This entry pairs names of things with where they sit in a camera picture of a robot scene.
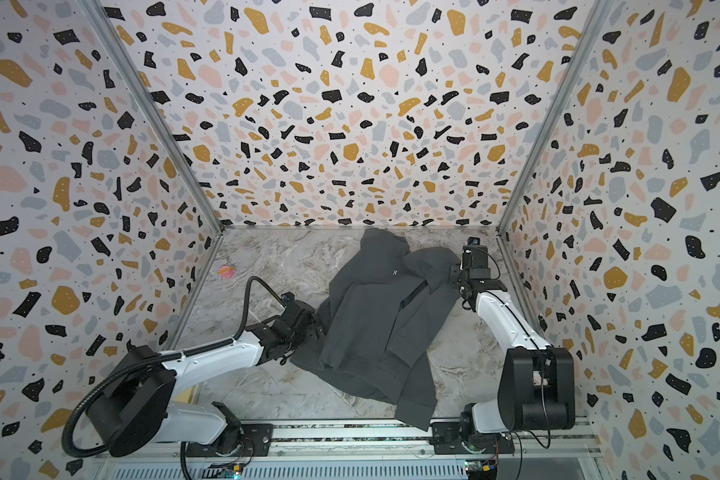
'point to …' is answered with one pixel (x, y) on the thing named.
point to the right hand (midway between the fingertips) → (461, 264)
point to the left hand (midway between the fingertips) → (314, 322)
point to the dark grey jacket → (376, 310)
